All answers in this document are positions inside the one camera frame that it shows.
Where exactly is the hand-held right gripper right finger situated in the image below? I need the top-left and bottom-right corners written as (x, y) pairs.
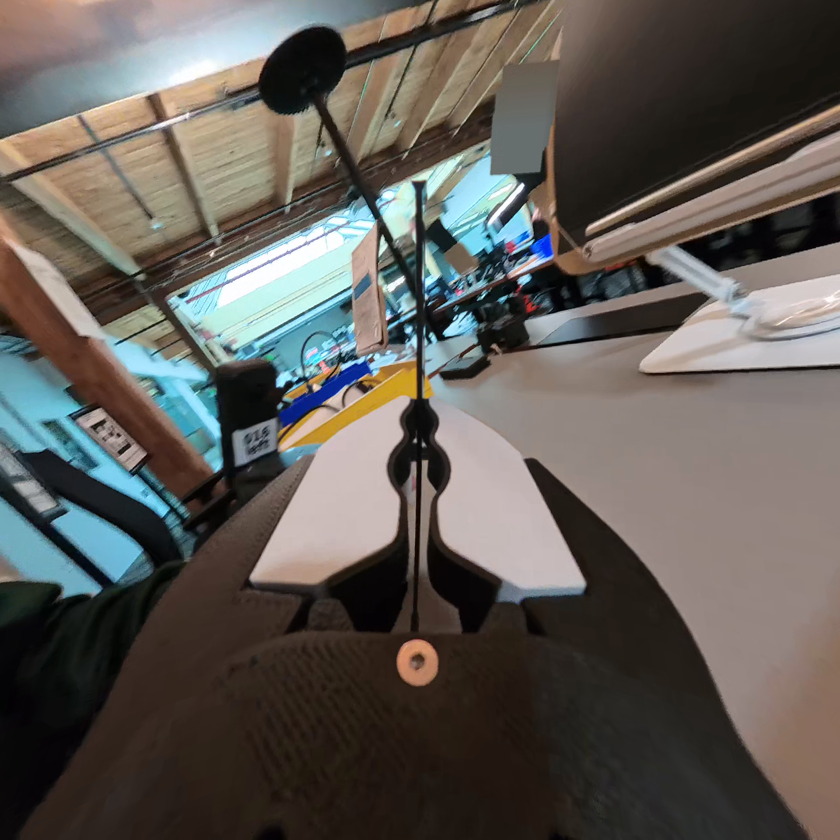
top-left (420, 398), bottom-right (588, 605)

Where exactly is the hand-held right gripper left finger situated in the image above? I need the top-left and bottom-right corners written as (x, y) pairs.
top-left (248, 395), bottom-right (418, 598)

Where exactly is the person's left forearm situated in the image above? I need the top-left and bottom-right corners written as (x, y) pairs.
top-left (0, 561), bottom-right (191, 723)

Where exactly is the grey desk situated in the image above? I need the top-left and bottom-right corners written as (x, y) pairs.
top-left (420, 246), bottom-right (840, 840)

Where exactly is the black desk mat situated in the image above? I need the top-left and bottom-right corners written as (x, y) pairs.
top-left (538, 292), bottom-right (713, 349)

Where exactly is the wooden pillar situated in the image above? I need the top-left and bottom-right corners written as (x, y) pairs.
top-left (0, 239), bottom-right (221, 490)

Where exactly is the yellow plastic bin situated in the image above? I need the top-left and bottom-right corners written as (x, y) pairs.
top-left (279, 367), bottom-right (434, 454)

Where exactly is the framed tag sign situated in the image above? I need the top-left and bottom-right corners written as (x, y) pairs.
top-left (0, 446), bottom-right (67, 526)
top-left (69, 403), bottom-right (151, 475)

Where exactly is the wooden document board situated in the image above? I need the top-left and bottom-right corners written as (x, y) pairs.
top-left (351, 226), bottom-right (389, 357)

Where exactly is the black office chair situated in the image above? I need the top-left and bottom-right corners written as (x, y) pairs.
top-left (20, 449), bottom-right (237, 585)

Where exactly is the white paper notice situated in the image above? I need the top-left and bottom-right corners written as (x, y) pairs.
top-left (16, 246), bottom-right (109, 342)

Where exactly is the white laptop stand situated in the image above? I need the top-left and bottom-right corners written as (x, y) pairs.
top-left (640, 246), bottom-right (840, 375)

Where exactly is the black pole with disc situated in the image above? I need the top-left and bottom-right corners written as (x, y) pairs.
top-left (258, 25), bottom-right (437, 342)

